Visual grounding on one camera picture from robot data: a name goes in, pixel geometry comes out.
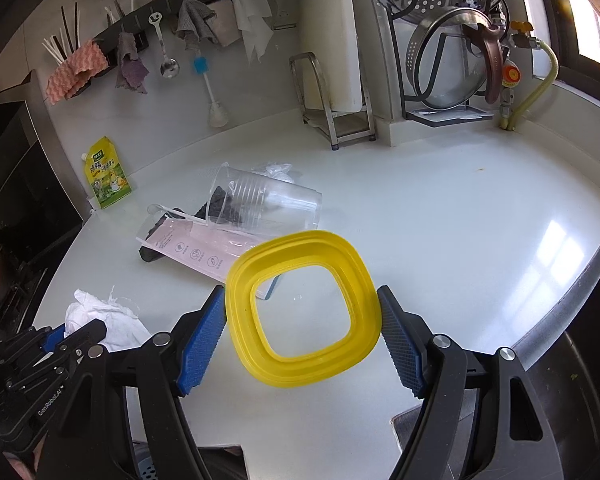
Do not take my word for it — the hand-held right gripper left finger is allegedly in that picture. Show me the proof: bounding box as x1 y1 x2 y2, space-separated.
42 286 227 480

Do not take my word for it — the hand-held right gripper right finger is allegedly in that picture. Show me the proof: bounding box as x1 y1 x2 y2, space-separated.
377 285 567 480

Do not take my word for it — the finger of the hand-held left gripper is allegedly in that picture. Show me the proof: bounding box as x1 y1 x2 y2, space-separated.
0 325 67 366
45 319 108 361

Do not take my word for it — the white tissue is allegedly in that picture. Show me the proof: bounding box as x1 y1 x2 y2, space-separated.
64 287 151 353

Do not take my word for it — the yellow plastic lid ring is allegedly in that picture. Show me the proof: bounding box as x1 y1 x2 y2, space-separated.
226 230 382 388

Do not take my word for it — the pink paper packet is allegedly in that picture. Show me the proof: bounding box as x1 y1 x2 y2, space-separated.
137 216 281 301

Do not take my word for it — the grey perforated waste basket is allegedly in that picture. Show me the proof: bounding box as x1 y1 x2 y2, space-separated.
127 440 246 480

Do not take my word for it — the clear plastic spoon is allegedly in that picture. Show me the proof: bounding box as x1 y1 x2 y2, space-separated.
147 202 216 228

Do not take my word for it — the clear plastic cup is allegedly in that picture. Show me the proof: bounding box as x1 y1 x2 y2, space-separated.
207 162 324 237

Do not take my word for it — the clear plastic wrap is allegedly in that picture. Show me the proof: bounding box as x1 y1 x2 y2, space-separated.
252 162 297 185

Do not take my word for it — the black gas stove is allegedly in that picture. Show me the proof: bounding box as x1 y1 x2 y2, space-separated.
0 240 48 341

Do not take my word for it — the yellow seasoning pouch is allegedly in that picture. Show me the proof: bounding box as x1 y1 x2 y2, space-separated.
81 135 133 210

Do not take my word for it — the steel kitchen sink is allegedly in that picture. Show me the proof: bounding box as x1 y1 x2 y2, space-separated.
517 210 600 480

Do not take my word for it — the black lid rack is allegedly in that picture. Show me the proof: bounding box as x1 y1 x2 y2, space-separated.
387 0 496 128

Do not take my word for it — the metal cutting board rack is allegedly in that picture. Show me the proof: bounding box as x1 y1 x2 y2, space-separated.
289 52 376 152

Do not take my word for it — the blue white bottle brush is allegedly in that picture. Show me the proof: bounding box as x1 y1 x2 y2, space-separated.
192 55 229 128

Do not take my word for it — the pink sponge cloth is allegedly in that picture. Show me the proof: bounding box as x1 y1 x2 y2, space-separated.
45 40 110 107

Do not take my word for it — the purple grey dishcloth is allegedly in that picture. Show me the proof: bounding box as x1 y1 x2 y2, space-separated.
116 32 150 95

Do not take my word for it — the glass pot lid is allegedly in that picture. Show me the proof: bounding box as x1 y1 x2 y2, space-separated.
406 5 511 111

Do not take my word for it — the metal spoon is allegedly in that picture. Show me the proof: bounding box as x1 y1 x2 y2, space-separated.
149 11 180 80

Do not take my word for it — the bundle of chopsticks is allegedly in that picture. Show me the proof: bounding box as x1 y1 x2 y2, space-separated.
41 2 83 68

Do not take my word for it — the brass gas valve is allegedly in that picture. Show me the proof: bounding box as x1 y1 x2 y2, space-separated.
497 20 537 121

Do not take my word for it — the white cutting board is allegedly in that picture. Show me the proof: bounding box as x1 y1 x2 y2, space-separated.
300 0 376 113

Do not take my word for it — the white dishcloth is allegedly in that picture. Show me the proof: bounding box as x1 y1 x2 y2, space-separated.
230 0 275 66

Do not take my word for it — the yellow gas hose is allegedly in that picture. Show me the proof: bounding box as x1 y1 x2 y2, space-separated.
502 42 560 132

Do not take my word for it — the brown window frame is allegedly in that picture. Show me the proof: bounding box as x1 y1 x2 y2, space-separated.
530 0 600 101

